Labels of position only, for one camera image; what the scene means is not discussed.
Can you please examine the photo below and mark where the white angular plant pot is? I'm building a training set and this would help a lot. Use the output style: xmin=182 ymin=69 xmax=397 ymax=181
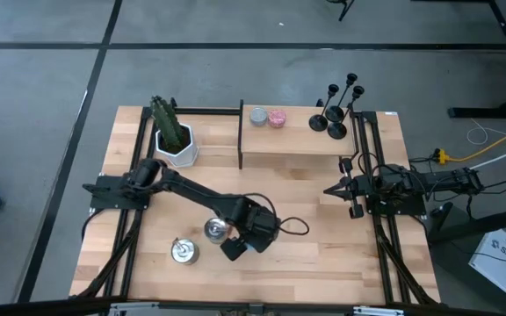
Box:
xmin=155 ymin=122 xmax=200 ymax=169

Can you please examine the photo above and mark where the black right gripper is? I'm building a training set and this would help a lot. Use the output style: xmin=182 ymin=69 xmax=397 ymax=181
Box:
xmin=322 ymin=156 xmax=386 ymax=219

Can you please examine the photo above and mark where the silver candle tin with tag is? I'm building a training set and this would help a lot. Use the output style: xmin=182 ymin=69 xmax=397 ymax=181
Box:
xmin=203 ymin=217 xmax=233 ymax=245
xmin=170 ymin=236 xmax=200 ymax=266

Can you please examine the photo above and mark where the black stand leg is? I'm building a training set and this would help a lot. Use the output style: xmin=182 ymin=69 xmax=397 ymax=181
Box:
xmin=448 ymin=0 xmax=506 ymax=119

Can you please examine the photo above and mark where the black chair leg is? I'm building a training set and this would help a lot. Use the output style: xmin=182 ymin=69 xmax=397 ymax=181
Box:
xmin=325 ymin=0 xmax=355 ymax=22

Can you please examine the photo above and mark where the white printed paper sheet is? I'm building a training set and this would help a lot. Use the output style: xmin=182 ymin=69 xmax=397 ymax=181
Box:
xmin=467 ymin=228 xmax=506 ymax=293

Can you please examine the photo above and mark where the silver metal bracket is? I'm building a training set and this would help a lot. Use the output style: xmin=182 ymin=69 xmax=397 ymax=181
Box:
xmin=108 ymin=301 xmax=160 ymax=316
xmin=352 ymin=305 xmax=406 ymax=316

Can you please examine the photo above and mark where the yellow cable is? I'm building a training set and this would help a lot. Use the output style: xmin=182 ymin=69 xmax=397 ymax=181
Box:
xmin=432 ymin=118 xmax=506 ymax=165

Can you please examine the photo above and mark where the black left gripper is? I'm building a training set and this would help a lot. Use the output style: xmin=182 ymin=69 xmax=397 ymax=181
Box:
xmin=219 ymin=197 xmax=281 ymax=263

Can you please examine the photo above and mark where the grey patterned round tin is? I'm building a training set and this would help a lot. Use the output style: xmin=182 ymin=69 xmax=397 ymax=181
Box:
xmin=249 ymin=106 xmax=269 ymax=127

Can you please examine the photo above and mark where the wooden shelf with black legs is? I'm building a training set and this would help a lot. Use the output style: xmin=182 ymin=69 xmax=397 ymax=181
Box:
xmin=237 ymin=101 xmax=362 ymax=173

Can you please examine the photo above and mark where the black candlestick holder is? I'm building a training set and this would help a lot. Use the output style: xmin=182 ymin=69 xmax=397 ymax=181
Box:
xmin=308 ymin=83 xmax=340 ymax=133
xmin=327 ymin=84 xmax=365 ymax=140
xmin=325 ymin=72 xmax=359 ymax=124

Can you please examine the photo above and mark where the green cactus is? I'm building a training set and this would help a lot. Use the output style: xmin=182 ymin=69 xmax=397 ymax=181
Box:
xmin=149 ymin=95 xmax=189 ymax=154

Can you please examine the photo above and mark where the pink patterned round tin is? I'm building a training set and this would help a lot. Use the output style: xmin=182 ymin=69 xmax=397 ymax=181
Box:
xmin=267 ymin=109 xmax=288 ymax=129

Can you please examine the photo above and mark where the black aluminium table frame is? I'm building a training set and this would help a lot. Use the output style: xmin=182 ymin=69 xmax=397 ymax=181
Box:
xmin=70 ymin=98 xmax=441 ymax=316

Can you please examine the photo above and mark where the black stand base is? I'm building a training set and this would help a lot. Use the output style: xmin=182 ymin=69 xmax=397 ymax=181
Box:
xmin=426 ymin=201 xmax=506 ymax=247

